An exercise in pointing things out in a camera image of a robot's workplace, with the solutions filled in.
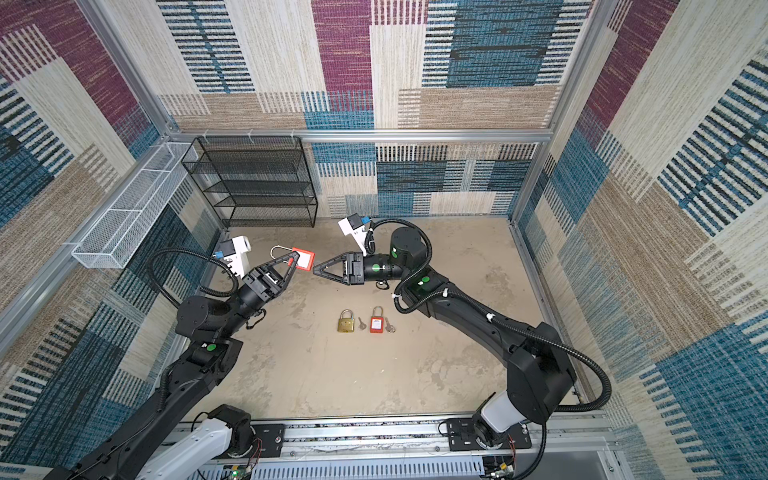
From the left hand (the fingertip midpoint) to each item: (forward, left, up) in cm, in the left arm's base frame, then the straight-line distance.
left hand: (298, 256), depth 58 cm
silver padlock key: (+4, -18, -40) cm, 44 cm away
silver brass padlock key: (+5, -9, -41) cm, 42 cm away
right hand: (-1, -3, -5) cm, 6 cm away
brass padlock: (+5, -5, -39) cm, 40 cm away
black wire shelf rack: (+53, +30, -23) cm, 65 cm away
